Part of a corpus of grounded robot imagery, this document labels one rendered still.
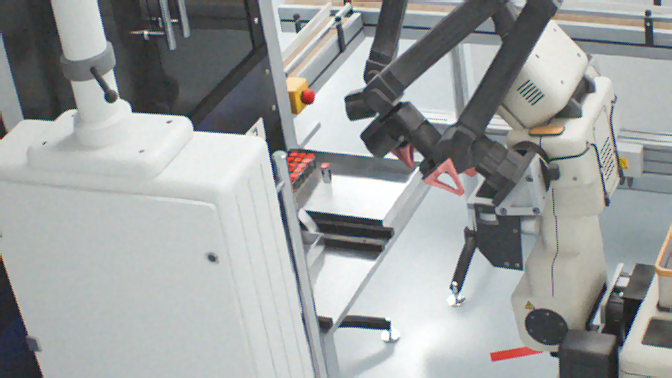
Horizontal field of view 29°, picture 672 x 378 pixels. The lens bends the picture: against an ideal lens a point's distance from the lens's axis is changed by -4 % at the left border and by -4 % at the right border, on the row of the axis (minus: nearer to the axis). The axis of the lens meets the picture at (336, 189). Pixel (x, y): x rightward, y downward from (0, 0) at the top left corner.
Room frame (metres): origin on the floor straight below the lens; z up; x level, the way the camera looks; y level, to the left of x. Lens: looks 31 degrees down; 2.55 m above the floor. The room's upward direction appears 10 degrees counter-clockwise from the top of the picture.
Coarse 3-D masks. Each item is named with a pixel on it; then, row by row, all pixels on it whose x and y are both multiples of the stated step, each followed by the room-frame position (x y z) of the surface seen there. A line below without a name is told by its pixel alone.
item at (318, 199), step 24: (336, 168) 2.85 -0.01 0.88; (360, 168) 2.83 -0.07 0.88; (384, 168) 2.81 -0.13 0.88; (408, 168) 2.78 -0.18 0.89; (312, 192) 2.76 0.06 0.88; (336, 192) 2.74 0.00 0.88; (360, 192) 2.72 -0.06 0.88; (384, 192) 2.70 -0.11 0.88; (408, 192) 2.67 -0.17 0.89; (312, 216) 2.63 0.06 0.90; (336, 216) 2.59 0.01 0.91; (360, 216) 2.57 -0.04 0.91; (384, 216) 2.55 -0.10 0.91
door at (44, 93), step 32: (0, 0) 2.19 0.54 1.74; (32, 0) 2.26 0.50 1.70; (128, 0) 2.52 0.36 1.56; (0, 32) 2.17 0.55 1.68; (32, 32) 2.25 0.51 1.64; (128, 32) 2.50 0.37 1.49; (32, 64) 2.23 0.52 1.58; (128, 64) 2.48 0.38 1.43; (32, 96) 2.21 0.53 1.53; (64, 96) 2.28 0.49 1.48; (128, 96) 2.46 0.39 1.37; (160, 96) 2.55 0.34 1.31
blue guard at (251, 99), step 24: (264, 72) 2.92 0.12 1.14; (240, 96) 2.81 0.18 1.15; (264, 96) 2.90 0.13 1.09; (216, 120) 2.70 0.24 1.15; (240, 120) 2.79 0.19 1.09; (264, 120) 2.88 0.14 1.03; (0, 336) 1.95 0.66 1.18; (24, 336) 2.00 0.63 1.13; (0, 360) 1.93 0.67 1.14; (24, 360) 1.98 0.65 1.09
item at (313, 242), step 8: (304, 232) 2.54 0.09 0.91; (312, 232) 2.53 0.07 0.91; (304, 240) 2.54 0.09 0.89; (312, 240) 2.53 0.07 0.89; (320, 240) 2.51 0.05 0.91; (288, 248) 2.54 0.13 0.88; (304, 248) 2.53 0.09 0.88; (312, 248) 2.47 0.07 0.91; (320, 248) 2.50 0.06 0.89; (312, 256) 2.47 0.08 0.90; (312, 264) 2.46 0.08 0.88
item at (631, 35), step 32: (288, 0) 3.85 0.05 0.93; (320, 0) 3.81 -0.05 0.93; (352, 0) 3.71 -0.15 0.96; (416, 0) 3.61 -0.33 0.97; (448, 0) 3.56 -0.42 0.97; (512, 0) 3.52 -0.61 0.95; (576, 0) 3.43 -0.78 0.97; (288, 32) 3.79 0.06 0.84; (416, 32) 3.59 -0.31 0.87; (480, 32) 3.49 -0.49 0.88; (576, 32) 3.34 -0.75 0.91; (608, 32) 3.29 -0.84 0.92; (640, 32) 3.25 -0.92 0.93
